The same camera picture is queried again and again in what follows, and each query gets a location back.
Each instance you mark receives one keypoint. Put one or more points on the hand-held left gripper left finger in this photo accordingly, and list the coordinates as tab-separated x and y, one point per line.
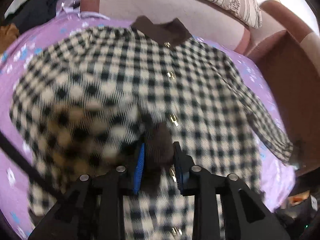
139	170

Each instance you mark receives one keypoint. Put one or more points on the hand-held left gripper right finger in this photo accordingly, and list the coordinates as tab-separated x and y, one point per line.
179	175

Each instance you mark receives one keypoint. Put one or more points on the black and cream checkered coat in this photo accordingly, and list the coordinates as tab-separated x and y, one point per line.
120	97

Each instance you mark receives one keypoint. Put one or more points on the purple floral bed sheet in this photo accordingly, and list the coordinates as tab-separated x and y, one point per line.
30	55

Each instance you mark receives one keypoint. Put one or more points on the brown patterned cloth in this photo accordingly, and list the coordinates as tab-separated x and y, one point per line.
8	32

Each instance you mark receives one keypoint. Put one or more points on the dark clothing pile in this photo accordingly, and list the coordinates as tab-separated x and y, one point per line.
32	2

